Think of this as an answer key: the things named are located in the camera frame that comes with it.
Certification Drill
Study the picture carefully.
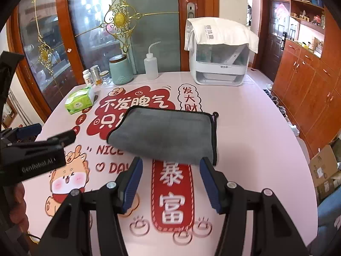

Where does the person's left hand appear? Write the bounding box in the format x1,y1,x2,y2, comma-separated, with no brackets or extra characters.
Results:
10,182,30,228

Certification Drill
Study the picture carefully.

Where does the white countertop appliance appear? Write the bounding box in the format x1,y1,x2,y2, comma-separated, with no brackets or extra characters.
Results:
190,43,250,86

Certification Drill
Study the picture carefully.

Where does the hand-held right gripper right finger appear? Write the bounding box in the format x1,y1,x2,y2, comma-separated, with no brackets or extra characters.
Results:
200,157,296,256

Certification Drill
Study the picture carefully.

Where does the row of shoes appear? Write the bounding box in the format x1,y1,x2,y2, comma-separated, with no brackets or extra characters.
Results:
262,83,291,120

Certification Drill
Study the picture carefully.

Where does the pink printed table cover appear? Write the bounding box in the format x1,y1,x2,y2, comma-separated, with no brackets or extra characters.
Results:
23,69,319,256

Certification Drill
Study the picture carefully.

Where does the person's leg in jeans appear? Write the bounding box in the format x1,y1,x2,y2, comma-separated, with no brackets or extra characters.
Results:
316,189,341,256

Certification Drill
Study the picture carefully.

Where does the pale green ceramic jar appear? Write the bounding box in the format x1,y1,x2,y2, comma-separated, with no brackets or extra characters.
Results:
109,55,134,85

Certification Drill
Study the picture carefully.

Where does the small glass jar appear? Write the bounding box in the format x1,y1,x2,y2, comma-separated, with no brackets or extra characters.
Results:
100,70,112,85

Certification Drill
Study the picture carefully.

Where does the dark brown entrance door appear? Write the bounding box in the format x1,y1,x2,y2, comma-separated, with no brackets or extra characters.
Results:
266,0,290,82

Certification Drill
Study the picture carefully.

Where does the cardboard box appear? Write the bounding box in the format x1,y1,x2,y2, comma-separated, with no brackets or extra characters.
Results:
314,175,341,201
309,144,341,187

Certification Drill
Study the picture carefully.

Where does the grey towel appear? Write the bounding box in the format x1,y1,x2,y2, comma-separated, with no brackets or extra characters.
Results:
107,105,219,166

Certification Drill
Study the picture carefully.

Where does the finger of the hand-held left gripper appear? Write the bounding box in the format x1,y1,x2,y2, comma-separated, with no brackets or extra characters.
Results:
46,130,77,148
9,123,43,142

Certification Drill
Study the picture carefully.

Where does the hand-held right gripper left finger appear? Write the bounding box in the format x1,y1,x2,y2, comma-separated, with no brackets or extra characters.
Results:
35,157,143,256

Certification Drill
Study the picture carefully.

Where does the red door ornament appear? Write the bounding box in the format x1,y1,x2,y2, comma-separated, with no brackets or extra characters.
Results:
274,4,290,24

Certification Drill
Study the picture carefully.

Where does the white squeeze bottle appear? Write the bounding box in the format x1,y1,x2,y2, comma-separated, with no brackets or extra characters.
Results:
144,42,162,80

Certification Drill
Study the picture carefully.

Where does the white pill bottle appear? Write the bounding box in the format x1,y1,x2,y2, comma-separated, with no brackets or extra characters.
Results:
82,70,94,87

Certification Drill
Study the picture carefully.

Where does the green tissue pack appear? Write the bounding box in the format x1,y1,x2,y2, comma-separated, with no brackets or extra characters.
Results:
65,86,95,115

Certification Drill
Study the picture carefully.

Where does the wooden cabinet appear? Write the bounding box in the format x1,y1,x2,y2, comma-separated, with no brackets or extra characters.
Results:
272,0,341,155

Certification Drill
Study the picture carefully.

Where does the white cloth cover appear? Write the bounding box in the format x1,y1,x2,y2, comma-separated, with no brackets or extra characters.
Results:
184,17,260,54

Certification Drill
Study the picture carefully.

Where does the wooden framed glass door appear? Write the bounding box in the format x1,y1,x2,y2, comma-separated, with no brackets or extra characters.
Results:
7,0,84,116
56,0,211,76

